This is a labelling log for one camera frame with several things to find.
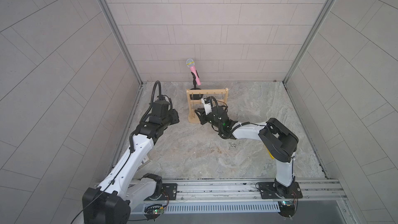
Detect wooden jewelry display stand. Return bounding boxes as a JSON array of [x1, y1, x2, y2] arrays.
[[186, 88, 229, 124]]

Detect pink toy microphone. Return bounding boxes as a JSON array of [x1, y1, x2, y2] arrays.
[[186, 59, 201, 86]]

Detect aluminium corner frame post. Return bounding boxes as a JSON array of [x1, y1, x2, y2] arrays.
[[283, 0, 336, 86], [97, 0, 143, 87]]

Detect aluminium corner frame post right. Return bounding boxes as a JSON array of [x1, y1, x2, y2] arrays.
[[283, 0, 336, 86]]

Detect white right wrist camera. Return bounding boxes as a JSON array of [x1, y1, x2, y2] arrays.
[[201, 97, 212, 115]]

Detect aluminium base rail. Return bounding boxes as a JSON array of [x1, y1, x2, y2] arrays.
[[132, 178, 347, 218]]

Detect black microphone stand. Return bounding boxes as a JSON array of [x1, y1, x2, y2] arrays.
[[190, 72, 203, 100]]

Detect aluminium corner frame post left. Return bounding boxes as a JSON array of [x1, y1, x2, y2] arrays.
[[97, 0, 143, 87]]

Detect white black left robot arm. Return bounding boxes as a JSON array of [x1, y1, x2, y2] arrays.
[[80, 81, 179, 224]]

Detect small printed card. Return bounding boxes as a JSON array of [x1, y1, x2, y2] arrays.
[[141, 157, 151, 166]]

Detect yellow plastic triangle piece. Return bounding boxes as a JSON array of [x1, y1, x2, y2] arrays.
[[267, 149, 275, 159]]

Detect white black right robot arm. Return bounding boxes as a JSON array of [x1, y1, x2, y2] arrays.
[[194, 96, 303, 202]]

